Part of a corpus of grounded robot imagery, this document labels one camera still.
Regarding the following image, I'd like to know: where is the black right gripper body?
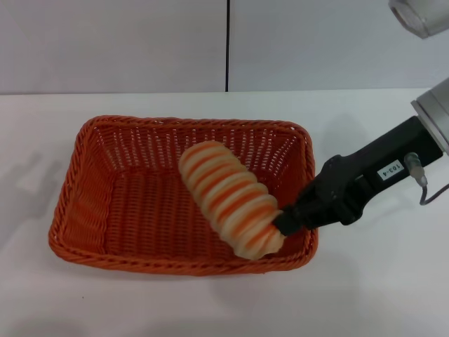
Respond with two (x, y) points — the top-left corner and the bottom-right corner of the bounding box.
(297, 115), (443, 230)

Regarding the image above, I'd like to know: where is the orange striped bread roll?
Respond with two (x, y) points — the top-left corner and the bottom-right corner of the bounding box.
(177, 140), (287, 260)

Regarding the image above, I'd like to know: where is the orange woven rectangular basket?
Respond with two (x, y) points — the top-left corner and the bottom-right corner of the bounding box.
(48, 114), (320, 278)

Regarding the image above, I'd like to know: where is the grey cable with clear plug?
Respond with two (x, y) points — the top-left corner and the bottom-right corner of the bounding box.
(403, 152), (449, 206)

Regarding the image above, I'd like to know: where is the black vertical wall strip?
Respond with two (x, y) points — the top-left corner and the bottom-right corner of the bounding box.
(224, 0), (231, 93)

